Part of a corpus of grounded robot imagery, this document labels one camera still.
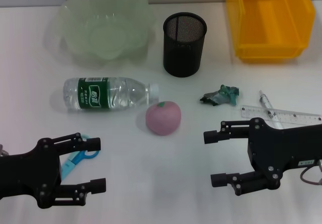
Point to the translucent green plastic fruit bowl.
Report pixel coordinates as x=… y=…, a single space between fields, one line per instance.
x=103 y=25

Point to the clear green-label water bottle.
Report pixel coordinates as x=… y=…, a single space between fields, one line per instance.
x=100 y=94

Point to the white grey pen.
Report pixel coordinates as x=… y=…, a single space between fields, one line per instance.
x=266 y=104

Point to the black mesh pen holder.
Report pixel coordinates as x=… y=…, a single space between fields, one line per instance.
x=182 y=55

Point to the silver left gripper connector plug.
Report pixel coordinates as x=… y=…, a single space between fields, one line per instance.
x=3 y=151

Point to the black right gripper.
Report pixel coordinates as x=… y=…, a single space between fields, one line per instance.
x=276 y=148

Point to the pink toy peach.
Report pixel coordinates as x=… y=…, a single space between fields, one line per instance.
x=163 y=118

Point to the yellow plastic bin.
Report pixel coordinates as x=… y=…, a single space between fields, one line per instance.
x=271 y=20

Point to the green plastic wrapper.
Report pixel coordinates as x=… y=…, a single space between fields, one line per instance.
x=221 y=95

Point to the blue scissors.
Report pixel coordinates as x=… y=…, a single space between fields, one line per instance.
x=75 y=158

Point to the transparent plastic ruler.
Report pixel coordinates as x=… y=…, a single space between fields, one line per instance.
x=289 y=114

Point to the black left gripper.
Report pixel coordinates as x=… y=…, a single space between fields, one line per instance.
x=27 y=173

